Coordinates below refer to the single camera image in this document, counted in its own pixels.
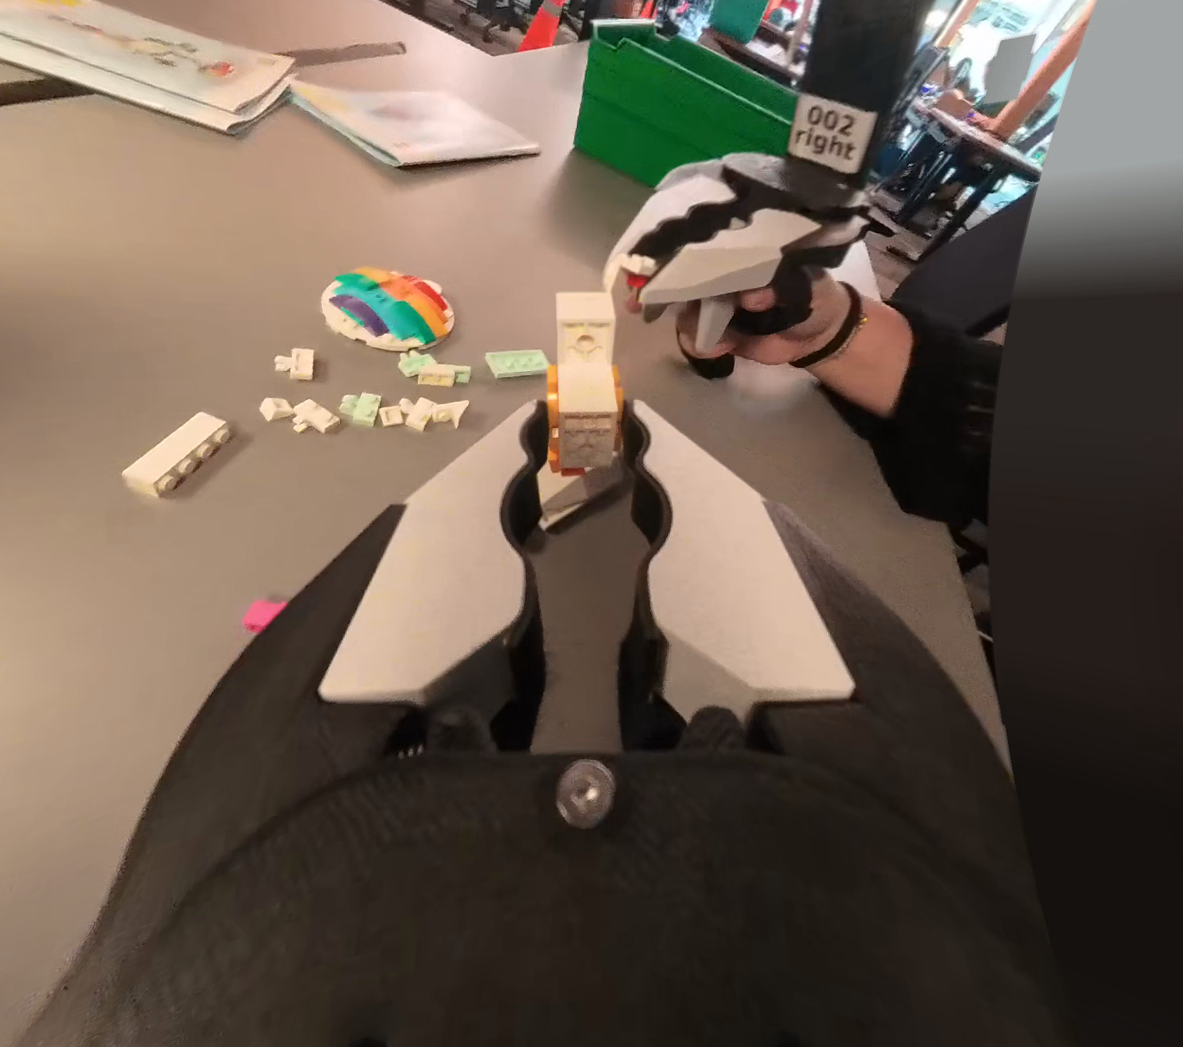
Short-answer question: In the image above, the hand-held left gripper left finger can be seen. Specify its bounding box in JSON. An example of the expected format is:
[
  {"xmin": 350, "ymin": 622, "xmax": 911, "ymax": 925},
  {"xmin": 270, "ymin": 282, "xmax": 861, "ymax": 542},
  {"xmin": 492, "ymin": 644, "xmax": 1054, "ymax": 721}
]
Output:
[{"xmin": 318, "ymin": 397, "xmax": 548, "ymax": 704}]

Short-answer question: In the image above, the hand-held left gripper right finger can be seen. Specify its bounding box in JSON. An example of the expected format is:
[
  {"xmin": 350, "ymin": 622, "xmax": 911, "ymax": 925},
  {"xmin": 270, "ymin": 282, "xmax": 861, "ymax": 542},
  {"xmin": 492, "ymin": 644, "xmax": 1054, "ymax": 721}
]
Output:
[{"xmin": 625, "ymin": 397, "xmax": 856, "ymax": 704}]

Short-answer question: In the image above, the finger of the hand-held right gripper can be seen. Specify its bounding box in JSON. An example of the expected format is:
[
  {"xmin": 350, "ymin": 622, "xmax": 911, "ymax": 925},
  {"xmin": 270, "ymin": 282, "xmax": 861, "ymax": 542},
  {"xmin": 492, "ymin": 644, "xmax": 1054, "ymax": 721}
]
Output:
[
  {"xmin": 636, "ymin": 211, "xmax": 873, "ymax": 325},
  {"xmin": 604, "ymin": 171, "xmax": 762, "ymax": 294}
]

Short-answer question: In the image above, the white and orange lego figure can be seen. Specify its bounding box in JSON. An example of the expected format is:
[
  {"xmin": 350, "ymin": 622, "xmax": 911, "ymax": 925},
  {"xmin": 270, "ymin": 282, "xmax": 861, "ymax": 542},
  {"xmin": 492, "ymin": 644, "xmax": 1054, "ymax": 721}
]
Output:
[{"xmin": 543, "ymin": 290, "xmax": 632, "ymax": 476}]

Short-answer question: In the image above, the person's right forearm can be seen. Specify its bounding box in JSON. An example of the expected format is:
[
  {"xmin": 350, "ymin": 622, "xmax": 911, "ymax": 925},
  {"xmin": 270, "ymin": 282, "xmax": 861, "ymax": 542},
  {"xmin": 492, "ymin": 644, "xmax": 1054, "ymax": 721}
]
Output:
[{"xmin": 813, "ymin": 284, "xmax": 1011, "ymax": 523}]

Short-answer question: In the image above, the scatter of small lego pieces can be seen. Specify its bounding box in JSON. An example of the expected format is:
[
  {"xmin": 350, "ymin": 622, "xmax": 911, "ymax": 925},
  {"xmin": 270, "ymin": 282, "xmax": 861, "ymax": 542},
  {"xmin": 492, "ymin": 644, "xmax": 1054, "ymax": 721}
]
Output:
[{"xmin": 259, "ymin": 346, "xmax": 550, "ymax": 434}]

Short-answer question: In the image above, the round rainbow lego plate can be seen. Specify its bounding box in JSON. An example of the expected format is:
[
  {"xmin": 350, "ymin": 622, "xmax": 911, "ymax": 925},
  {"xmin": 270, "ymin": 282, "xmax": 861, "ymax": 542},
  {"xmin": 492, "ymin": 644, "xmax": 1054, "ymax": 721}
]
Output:
[{"xmin": 320, "ymin": 267, "xmax": 456, "ymax": 352}]

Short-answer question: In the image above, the long white lego brick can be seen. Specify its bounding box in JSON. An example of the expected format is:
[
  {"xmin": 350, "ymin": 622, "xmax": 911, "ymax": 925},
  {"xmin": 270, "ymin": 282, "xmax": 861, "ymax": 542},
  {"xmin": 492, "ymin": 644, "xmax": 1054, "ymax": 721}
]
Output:
[{"xmin": 121, "ymin": 411, "xmax": 233, "ymax": 500}]

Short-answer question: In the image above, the thick lego instruction booklet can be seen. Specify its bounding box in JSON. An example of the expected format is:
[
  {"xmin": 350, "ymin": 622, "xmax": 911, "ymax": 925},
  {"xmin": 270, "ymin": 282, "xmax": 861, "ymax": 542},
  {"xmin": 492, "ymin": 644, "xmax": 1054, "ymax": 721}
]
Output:
[{"xmin": 0, "ymin": 0, "xmax": 297, "ymax": 135}]

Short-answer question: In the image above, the person's right hand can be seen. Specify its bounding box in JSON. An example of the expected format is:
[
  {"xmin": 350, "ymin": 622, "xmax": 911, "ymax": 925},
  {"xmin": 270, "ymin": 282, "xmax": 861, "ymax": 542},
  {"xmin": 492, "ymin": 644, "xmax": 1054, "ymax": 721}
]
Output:
[{"xmin": 679, "ymin": 279, "xmax": 875, "ymax": 375}]

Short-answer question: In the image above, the large green plastic bin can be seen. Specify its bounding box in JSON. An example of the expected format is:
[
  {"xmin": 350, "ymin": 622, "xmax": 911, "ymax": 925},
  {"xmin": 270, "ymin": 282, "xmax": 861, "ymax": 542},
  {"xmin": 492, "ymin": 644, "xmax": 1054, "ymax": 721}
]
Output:
[{"xmin": 573, "ymin": 18, "xmax": 807, "ymax": 190}]

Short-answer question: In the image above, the small green bin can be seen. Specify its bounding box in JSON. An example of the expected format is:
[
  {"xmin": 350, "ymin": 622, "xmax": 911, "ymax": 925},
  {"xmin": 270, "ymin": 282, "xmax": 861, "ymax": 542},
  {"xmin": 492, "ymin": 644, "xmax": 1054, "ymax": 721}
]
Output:
[{"xmin": 709, "ymin": 0, "xmax": 774, "ymax": 46}]

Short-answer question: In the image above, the black wrist band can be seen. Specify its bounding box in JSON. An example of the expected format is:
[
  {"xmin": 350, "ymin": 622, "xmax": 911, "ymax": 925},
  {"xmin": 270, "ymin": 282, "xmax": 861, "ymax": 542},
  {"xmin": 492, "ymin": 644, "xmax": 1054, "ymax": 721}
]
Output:
[{"xmin": 790, "ymin": 282, "xmax": 871, "ymax": 369}]

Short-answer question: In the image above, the orange traffic cone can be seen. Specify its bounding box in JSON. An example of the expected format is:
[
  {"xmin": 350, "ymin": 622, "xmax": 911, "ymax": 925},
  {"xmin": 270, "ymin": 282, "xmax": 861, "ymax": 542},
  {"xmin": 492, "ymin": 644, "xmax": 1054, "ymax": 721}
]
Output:
[{"xmin": 518, "ymin": 0, "xmax": 577, "ymax": 54}]

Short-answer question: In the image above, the thin pale blue booklet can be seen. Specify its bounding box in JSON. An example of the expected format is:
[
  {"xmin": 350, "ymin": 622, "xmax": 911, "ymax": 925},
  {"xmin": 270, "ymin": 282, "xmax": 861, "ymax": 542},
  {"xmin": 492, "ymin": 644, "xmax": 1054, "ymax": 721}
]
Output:
[{"xmin": 286, "ymin": 80, "xmax": 542, "ymax": 168}]

